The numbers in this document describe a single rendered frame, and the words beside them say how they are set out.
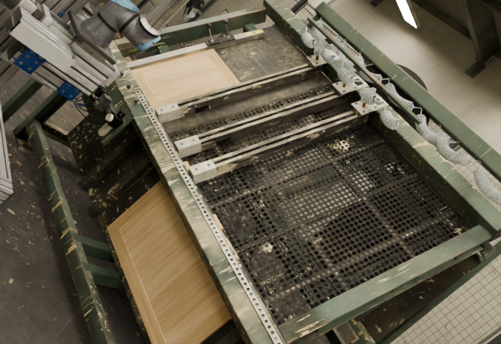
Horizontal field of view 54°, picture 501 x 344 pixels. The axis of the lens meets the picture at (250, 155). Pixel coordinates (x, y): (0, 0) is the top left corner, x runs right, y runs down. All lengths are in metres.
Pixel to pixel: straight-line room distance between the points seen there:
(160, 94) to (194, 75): 0.26
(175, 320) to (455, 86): 6.41
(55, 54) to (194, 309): 1.30
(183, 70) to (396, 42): 6.25
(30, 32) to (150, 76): 1.10
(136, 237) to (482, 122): 5.89
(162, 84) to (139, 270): 1.09
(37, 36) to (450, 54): 7.12
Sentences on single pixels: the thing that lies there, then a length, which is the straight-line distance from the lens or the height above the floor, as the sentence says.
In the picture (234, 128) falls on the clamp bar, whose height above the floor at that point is 1.19.
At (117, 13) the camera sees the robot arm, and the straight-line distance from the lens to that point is 2.29.
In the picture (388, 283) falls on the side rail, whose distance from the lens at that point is 2.20.
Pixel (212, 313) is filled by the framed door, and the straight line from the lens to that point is 2.39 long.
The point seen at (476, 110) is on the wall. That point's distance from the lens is 7.82.
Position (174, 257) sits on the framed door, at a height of 0.55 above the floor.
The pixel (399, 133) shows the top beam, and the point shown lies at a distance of 2.73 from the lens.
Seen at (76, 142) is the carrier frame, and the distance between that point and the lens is 3.46.
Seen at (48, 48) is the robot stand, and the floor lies 0.92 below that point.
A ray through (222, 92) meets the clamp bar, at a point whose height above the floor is 1.25.
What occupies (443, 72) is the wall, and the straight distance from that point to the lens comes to 8.31.
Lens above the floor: 1.53
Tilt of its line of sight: 8 degrees down
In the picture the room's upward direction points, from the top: 49 degrees clockwise
